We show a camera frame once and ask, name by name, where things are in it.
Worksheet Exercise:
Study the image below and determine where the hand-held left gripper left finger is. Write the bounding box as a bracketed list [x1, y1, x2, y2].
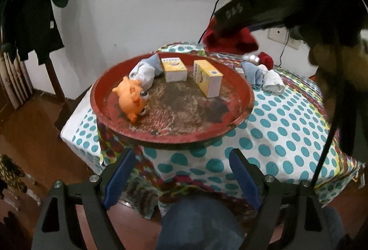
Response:
[34, 148, 136, 250]

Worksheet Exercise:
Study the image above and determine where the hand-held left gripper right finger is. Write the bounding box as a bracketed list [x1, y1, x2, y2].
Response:
[229, 148, 337, 250]

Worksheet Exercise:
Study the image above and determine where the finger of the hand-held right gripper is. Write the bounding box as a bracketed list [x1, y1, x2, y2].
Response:
[214, 0, 291, 35]

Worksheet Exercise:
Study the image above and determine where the red cloth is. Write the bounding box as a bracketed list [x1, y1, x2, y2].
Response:
[203, 18, 259, 54]

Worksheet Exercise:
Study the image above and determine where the light blue sock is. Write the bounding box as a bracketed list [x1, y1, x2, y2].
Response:
[241, 62, 266, 91]

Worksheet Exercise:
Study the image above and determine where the white sock grey toe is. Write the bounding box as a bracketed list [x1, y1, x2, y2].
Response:
[258, 64, 285, 94]

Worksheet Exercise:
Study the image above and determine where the narrow yellow box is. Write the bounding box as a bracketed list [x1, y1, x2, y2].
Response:
[193, 60, 224, 99]

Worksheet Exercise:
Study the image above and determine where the orange squeaky toy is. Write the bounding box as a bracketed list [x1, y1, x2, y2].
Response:
[112, 76, 149, 124]

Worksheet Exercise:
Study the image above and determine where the red round tray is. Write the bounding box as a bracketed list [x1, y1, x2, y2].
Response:
[90, 52, 256, 150]

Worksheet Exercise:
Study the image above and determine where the yellow smiling face box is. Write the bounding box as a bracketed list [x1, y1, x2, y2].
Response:
[161, 57, 188, 83]

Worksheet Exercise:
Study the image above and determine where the blue grey sock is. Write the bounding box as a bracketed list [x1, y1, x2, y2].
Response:
[145, 53, 164, 78]

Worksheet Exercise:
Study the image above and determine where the person's right forearm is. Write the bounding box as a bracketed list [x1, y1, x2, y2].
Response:
[316, 66, 368, 157]

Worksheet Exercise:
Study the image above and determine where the person's right hand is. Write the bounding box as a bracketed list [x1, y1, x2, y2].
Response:
[308, 39, 368, 89]

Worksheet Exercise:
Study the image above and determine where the dark red sock ball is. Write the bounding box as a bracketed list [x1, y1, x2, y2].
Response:
[257, 52, 274, 70]

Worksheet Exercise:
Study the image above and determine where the person's leg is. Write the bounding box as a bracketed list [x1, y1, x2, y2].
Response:
[157, 195, 246, 250]

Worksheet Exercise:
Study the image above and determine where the polka dot tablecloth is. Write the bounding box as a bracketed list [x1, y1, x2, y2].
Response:
[60, 42, 364, 220]

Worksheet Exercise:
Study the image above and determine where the dark patterned cloth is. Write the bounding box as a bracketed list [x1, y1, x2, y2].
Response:
[0, 154, 38, 201]

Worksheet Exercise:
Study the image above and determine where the wooden coat rack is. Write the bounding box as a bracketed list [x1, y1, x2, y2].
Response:
[44, 56, 71, 124]

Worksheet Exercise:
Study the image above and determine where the dark green coat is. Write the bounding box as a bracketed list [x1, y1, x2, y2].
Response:
[0, 0, 72, 65]

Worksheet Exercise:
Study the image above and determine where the black television cable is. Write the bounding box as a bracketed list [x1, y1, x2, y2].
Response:
[198, 0, 230, 43]

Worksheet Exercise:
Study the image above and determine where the white wall socket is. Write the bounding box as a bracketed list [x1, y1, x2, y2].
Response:
[267, 26, 305, 51]

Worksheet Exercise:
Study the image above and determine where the black adapter cable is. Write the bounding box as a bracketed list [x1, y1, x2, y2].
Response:
[280, 32, 289, 66]

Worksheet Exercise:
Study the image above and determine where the black gripper strap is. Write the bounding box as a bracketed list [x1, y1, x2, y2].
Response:
[312, 86, 345, 186]

